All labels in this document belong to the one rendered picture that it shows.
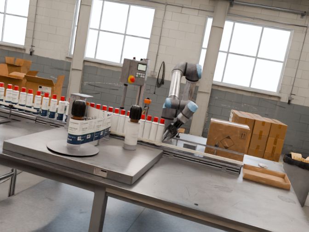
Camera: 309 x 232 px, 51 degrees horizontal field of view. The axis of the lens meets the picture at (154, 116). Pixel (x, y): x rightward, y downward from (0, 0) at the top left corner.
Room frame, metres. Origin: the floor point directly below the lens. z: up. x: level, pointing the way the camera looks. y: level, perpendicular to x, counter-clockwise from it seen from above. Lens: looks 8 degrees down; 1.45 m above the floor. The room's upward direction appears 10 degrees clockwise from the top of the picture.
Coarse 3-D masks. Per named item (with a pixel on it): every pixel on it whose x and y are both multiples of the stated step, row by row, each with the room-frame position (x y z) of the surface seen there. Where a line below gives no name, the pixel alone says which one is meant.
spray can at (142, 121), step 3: (141, 117) 2.40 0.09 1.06; (144, 117) 2.40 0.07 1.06; (141, 120) 2.39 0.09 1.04; (144, 120) 2.40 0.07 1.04; (141, 123) 2.38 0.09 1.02; (144, 123) 2.40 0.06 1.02; (141, 126) 2.38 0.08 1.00; (141, 129) 2.39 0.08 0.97; (138, 132) 2.39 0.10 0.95; (141, 132) 2.39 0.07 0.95; (138, 135) 2.38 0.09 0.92; (141, 135) 2.39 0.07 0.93
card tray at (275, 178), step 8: (248, 168) 2.33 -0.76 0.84; (256, 168) 2.32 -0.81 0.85; (264, 168) 2.31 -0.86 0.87; (248, 176) 2.09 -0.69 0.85; (256, 176) 2.08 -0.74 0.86; (264, 176) 2.22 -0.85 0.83; (272, 176) 2.26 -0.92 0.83; (280, 176) 2.28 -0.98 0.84; (272, 184) 2.05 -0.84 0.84; (280, 184) 2.04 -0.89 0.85; (288, 184) 2.03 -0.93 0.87
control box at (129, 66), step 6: (126, 60) 2.48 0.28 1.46; (132, 60) 2.45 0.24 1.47; (138, 60) 2.50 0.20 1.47; (126, 66) 2.47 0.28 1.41; (132, 66) 2.46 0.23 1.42; (126, 72) 2.46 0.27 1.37; (132, 72) 2.46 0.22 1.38; (144, 72) 2.54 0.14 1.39; (120, 78) 2.51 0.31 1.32; (126, 78) 2.45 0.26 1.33; (138, 78) 2.51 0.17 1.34; (144, 78) 2.54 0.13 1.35; (132, 84) 2.48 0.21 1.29; (138, 84) 2.51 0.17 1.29
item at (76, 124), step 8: (72, 104) 1.87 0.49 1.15; (80, 104) 1.85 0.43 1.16; (72, 112) 1.86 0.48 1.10; (80, 112) 1.85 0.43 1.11; (72, 120) 1.84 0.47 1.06; (80, 120) 1.85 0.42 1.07; (72, 128) 1.84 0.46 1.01; (80, 128) 1.86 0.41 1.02; (72, 136) 1.84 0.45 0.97; (80, 136) 1.86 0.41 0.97; (72, 144) 1.84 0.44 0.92
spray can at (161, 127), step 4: (160, 120) 2.36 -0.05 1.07; (164, 120) 2.36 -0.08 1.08; (160, 124) 2.35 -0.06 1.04; (164, 124) 2.37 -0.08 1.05; (160, 128) 2.35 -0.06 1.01; (164, 128) 2.37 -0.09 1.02; (160, 132) 2.35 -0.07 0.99; (156, 136) 2.36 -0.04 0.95; (160, 136) 2.35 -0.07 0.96; (156, 140) 2.35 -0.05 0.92; (160, 140) 2.35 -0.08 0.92; (156, 144) 2.35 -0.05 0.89
